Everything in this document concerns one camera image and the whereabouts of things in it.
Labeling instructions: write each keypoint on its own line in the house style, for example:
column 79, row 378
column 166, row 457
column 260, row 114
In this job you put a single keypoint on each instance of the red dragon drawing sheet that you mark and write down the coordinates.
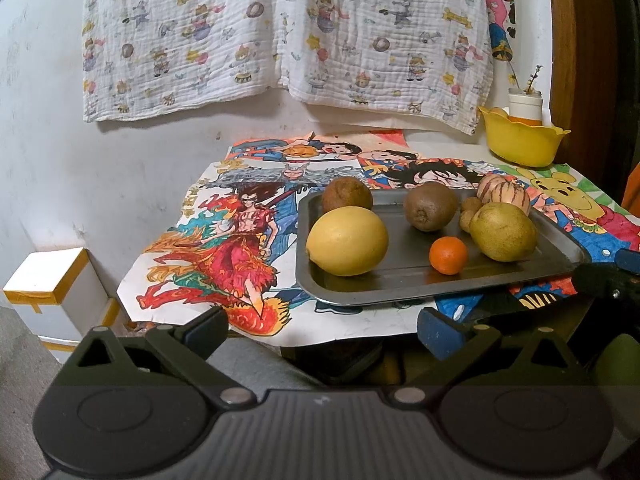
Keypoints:
column 225, row 260

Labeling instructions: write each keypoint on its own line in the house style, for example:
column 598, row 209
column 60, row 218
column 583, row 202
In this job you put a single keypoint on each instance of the flowering twig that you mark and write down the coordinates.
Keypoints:
column 530, row 77

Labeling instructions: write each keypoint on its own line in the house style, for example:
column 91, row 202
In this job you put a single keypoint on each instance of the small orange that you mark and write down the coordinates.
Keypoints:
column 448, row 255

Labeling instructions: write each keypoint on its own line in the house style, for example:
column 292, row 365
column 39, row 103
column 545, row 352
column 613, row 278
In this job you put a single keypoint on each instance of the cartoon wall poster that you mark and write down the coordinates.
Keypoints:
column 500, row 20

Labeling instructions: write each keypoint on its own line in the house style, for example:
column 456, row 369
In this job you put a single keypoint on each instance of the white box with yellow tape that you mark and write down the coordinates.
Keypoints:
column 45, row 285
column 100, row 330

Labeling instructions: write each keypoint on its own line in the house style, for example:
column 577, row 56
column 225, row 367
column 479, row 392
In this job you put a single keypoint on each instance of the metal tray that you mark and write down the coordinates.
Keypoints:
column 400, row 265

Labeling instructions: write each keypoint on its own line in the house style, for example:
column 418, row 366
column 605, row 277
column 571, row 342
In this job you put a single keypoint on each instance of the white printed muslin cloth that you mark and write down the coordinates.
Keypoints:
column 175, row 35
column 380, row 35

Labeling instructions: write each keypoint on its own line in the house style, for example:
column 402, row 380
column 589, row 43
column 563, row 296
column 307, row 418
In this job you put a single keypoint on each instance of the yellow plastic bowl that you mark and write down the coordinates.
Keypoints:
column 520, row 145

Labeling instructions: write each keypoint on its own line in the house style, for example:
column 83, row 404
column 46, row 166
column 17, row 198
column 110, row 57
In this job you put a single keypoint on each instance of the orange-edged cartoon drawing sheet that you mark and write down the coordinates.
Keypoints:
column 260, row 147

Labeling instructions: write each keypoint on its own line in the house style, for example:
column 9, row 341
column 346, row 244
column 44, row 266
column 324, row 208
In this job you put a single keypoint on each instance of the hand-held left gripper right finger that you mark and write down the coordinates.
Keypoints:
column 437, row 332

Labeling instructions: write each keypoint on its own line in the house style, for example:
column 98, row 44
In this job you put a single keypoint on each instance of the yellow lemon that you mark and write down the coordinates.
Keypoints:
column 347, row 241

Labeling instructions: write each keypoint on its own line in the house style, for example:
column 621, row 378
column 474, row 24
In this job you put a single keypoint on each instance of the orange cloth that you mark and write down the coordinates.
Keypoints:
column 632, row 190

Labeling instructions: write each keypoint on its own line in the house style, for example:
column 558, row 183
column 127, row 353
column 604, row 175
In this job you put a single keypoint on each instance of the white jar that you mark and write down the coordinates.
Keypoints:
column 525, row 105

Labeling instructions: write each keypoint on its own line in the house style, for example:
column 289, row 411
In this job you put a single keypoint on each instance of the dark panel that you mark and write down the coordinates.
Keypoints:
column 627, row 85

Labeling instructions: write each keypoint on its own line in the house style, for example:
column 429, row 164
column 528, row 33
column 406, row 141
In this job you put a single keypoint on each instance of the brown kiwi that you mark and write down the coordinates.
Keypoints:
column 346, row 195
column 430, row 206

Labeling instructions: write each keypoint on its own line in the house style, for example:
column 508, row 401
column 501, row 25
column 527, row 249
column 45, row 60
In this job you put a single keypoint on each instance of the yellow bear drawing sheet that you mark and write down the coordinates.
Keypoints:
column 575, row 200

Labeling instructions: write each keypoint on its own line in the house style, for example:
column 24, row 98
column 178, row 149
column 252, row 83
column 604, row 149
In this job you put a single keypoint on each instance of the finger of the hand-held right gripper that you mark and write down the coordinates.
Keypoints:
column 607, row 285
column 629, row 260

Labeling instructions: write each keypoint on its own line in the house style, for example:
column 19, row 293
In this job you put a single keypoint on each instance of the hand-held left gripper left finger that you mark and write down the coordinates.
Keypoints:
column 205, row 330

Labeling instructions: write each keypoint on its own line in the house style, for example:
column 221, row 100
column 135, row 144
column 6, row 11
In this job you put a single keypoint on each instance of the yellow-green pear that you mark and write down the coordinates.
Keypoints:
column 502, row 232

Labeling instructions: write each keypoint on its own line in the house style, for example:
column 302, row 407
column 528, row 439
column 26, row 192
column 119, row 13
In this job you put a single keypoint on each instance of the striped pepino melon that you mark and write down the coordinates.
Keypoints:
column 500, row 190

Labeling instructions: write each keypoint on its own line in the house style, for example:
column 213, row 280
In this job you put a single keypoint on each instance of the brown wooden panel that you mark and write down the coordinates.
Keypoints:
column 580, row 60

